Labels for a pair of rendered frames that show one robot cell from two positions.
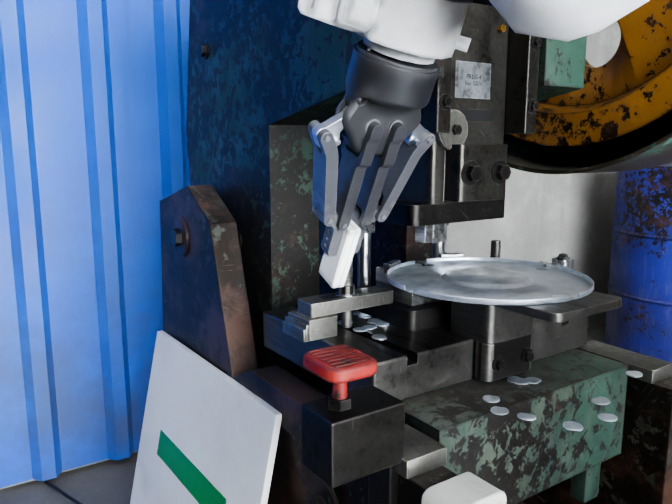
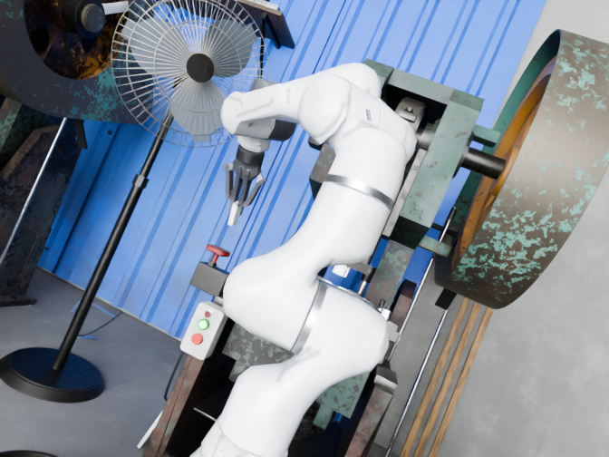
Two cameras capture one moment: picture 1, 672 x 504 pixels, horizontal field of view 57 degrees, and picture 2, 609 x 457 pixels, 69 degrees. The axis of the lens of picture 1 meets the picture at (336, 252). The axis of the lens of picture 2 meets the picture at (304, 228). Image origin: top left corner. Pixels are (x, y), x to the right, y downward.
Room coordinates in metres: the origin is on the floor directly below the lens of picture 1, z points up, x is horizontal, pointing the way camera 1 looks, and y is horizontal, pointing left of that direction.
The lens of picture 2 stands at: (-0.15, -1.05, 0.89)
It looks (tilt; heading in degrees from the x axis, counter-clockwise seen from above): 1 degrees up; 45
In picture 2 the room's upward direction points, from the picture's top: 24 degrees clockwise
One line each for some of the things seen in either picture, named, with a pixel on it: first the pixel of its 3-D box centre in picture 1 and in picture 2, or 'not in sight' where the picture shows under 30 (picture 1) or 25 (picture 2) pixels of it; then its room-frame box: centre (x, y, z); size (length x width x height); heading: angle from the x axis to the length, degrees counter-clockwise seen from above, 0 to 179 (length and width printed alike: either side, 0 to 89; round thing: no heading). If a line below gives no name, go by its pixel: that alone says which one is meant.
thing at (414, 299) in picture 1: (429, 279); not in sight; (0.98, -0.15, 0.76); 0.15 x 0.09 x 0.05; 124
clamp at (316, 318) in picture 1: (341, 294); not in sight; (0.89, -0.01, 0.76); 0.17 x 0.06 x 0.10; 124
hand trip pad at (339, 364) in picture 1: (339, 390); (214, 259); (0.61, 0.00, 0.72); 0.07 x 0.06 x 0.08; 34
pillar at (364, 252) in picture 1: (364, 250); not in sight; (0.99, -0.05, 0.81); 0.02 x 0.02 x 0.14
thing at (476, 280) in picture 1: (486, 277); (330, 286); (0.88, -0.22, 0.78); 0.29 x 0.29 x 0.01
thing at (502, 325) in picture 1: (510, 329); not in sight; (0.84, -0.25, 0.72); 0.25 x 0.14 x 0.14; 34
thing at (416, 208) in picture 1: (426, 215); (344, 263); (0.99, -0.15, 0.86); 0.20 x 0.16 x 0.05; 124
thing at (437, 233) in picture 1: (432, 229); (341, 269); (0.98, -0.15, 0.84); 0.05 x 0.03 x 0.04; 124
